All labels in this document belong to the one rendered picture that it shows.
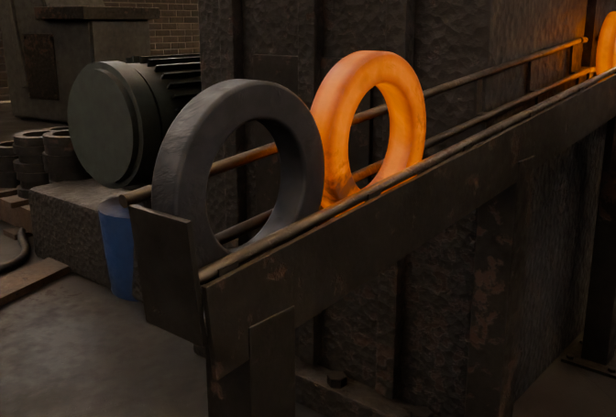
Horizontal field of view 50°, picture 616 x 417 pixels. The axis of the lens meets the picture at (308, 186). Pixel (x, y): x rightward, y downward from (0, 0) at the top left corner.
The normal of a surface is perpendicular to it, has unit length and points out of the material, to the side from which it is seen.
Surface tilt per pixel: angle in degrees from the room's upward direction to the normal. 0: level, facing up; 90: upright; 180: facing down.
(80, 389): 0
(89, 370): 0
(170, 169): 70
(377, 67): 90
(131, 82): 45
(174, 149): 61
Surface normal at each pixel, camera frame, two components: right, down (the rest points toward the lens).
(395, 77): 0.76, 0.16
